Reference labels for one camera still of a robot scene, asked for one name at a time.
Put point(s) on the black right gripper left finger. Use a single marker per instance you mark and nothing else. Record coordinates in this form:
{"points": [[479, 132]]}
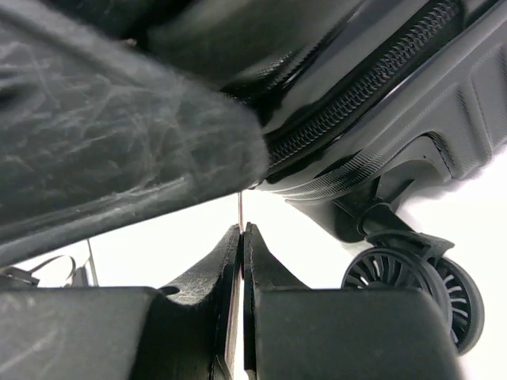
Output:
{"points": [[184, 330]]}

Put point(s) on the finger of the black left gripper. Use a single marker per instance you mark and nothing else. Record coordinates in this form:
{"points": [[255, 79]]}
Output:
{"points": [[95, 136]]}

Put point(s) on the black ribbed hard suitcase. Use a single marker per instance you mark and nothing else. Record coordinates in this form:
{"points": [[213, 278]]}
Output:
{"points": [[358, 101]]}

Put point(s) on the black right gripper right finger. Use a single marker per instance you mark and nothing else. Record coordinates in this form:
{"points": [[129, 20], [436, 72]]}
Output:
{"points": [[294, 332]]}

